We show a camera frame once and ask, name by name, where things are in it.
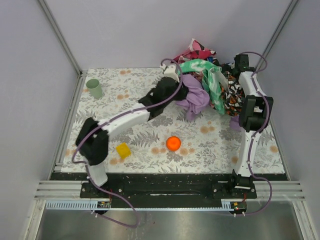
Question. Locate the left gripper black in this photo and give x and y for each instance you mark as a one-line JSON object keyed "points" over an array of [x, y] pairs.
{"points": [[180, 92]]}

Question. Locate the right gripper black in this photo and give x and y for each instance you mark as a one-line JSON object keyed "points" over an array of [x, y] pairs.
{"points": [[225, 69]]}

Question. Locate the purple polo shirt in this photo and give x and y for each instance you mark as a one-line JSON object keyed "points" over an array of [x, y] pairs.
{"points": [[197, 100]]}

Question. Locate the black orange camouflage cloth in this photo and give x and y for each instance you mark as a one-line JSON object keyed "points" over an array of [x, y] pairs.
{"points": [[232, 92]]}

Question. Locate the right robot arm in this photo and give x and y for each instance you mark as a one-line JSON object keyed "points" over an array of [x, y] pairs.
{"points": [[253, 119]]}

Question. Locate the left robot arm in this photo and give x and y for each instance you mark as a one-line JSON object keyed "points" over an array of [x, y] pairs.
{"points": [[93, 139]]}

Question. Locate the blue white patterned cloth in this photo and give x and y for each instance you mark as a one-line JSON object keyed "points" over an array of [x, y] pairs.
{"points": [[213, 60]]}

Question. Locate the green white tie-dye cloth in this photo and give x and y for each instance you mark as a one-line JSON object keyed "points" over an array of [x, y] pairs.
{"points": [[209, 82]]}

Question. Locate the pink red patterned cloth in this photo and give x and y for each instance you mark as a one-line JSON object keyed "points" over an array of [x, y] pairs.
{"points": [[194, 51]]}

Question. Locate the floral table mat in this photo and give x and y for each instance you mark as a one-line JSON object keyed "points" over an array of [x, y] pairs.
{"points": [[140, 143]]}

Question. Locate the orange plastic ball toy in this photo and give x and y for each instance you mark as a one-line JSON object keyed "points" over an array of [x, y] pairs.
{"points": [[173, 143]]}

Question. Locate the green plastic cup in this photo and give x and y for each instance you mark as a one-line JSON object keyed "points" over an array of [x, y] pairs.
{"points": [[94, 87]]}

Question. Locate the yellow toy block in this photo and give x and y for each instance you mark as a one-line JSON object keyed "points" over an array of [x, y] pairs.
{"points": [[123, 150]]}

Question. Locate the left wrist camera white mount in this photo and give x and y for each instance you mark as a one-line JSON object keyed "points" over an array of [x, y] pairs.
{"points": [[170, 71]]}

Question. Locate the right aluminium frame post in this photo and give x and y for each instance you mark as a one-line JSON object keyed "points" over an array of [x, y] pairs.
{"points": [[280, 26]]}

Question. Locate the aluminium frame post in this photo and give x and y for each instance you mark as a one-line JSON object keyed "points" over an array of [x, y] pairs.
{"points": [[280, 26], [59, 35]]}

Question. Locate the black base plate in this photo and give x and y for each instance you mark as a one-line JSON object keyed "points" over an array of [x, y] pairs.
{"points": [[133, 186]]}

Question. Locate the white cable duct rail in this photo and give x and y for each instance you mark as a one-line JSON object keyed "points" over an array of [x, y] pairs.
{"points": [[154, 203]]}

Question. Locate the left aluminium frame post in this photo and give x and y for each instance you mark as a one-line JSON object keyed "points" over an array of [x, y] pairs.
{"points": [[59, 35]]}

